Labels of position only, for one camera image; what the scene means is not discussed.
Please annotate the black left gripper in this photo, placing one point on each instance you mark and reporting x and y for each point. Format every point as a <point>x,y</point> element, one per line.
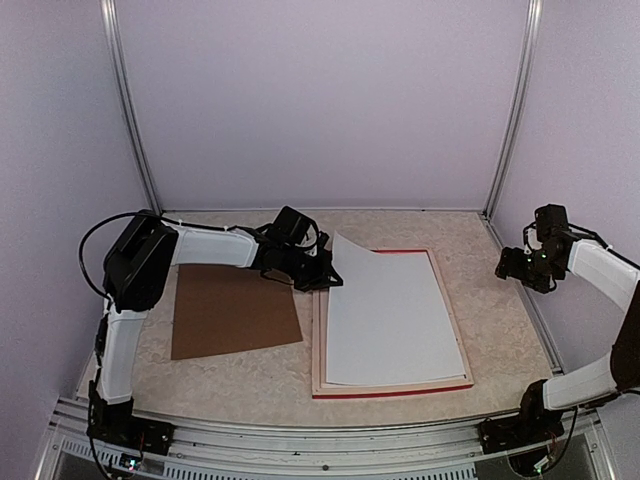
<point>320,279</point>

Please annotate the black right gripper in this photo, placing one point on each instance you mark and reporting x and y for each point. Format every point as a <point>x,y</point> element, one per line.
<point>511,265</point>

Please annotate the red and black photo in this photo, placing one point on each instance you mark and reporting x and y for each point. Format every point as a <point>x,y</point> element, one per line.
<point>390,320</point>

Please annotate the brown cardboard backing board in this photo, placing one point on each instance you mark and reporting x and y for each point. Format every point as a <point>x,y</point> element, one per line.
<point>223,310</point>

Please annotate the wooden picture frame red edge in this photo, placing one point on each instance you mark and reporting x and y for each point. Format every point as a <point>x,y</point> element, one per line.
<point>450,320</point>

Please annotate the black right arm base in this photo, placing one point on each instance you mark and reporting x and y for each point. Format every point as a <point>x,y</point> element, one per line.
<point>533,423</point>

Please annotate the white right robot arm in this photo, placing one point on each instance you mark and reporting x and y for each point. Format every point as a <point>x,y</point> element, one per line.
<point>590,294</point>

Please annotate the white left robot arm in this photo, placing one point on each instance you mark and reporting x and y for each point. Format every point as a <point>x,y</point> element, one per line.
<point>136,268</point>

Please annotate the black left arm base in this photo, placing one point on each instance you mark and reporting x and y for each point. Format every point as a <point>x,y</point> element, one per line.
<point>117,425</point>

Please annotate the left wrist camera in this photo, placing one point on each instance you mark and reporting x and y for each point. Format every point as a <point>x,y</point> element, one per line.
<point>293,228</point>

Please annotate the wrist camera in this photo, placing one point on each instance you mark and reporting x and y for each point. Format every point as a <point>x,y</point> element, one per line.
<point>549,220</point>
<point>293,228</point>

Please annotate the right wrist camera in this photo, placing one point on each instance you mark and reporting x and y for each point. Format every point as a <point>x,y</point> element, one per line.
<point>549,220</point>

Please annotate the aluminium front rail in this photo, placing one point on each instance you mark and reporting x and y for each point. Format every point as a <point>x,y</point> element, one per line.
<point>203,449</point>

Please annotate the right aluminium corner post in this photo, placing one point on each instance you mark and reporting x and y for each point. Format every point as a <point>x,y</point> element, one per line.
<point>517,107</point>

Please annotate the aluminium corner post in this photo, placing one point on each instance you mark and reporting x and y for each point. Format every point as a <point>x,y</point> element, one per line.
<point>110,22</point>
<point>517,107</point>

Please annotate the left aluminium corner post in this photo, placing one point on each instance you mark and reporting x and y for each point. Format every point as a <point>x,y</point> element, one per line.
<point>110,22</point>

